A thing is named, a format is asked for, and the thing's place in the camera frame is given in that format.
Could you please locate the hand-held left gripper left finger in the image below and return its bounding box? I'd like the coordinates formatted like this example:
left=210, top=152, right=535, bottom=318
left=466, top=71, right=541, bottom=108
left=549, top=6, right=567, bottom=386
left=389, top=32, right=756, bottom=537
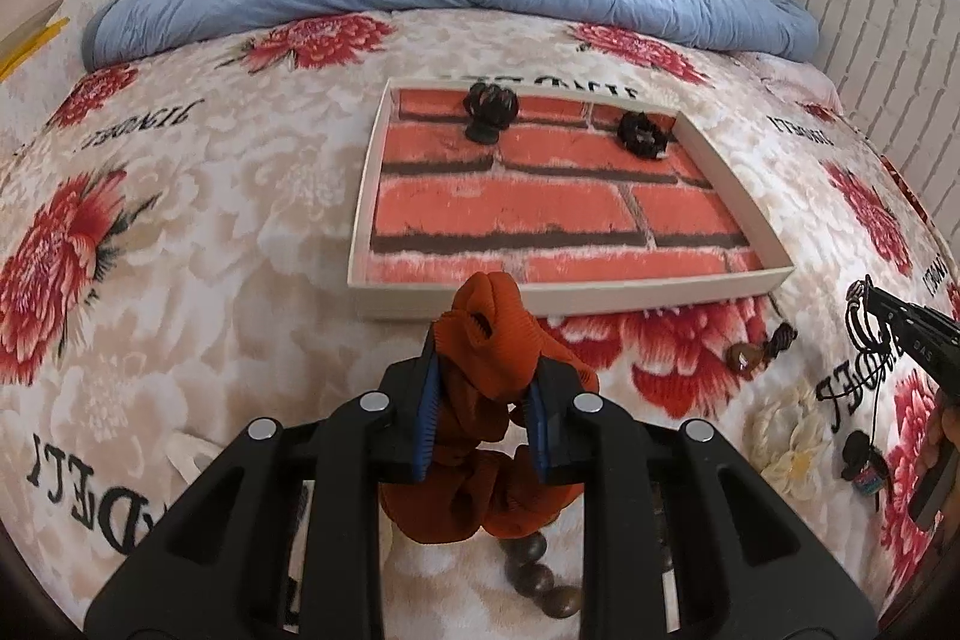
left=85, top=326, right=451, bottom=640

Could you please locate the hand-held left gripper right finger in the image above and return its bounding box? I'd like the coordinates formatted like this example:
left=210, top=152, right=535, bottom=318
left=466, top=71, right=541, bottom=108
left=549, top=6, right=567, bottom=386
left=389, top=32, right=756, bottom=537
left=521, top=358, right=878, bottom=640

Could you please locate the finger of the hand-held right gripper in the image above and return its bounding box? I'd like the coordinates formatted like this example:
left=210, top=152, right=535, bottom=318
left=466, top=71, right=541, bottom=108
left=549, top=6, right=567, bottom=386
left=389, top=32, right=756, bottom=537
left=862, top=286, right=960, bottom=387

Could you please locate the black hair claw clip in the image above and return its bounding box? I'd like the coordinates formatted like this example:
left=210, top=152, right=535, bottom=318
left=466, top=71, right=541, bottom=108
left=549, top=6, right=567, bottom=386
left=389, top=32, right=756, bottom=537
left=459, top=80, right=520, bottom=144

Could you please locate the white tray with brick lining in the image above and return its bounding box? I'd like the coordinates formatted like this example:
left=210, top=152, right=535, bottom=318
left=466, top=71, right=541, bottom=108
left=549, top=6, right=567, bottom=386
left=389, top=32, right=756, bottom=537
left=346, top=77, right=797, bottom=322

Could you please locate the brown wooden bead bracelet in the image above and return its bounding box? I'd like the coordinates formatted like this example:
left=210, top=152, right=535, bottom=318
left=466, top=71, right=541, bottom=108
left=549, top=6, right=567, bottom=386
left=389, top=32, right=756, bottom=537
left=499, top=530, right=587, bottom=620

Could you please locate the brown heart hair tie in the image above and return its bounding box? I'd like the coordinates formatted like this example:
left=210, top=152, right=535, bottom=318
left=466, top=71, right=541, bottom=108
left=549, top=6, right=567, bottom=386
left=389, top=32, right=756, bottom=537
left=724, top=321, right=797, bottom=375

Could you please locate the black hair tie with charm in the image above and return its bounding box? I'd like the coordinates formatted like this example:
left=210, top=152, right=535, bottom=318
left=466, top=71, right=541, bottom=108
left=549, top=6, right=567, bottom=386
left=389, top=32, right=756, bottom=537
left=840, top=274, right=902, bottom=513

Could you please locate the person's right hand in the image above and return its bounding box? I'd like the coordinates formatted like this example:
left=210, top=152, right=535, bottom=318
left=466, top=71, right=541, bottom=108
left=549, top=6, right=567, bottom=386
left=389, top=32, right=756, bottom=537
left=921, top=403, right=960, bottom=472

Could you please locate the orange fabric scrunchie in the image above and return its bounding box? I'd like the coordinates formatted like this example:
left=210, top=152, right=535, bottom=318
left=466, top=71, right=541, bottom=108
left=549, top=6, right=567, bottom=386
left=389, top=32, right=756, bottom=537
left=379, top=271, right=586, bottom=545

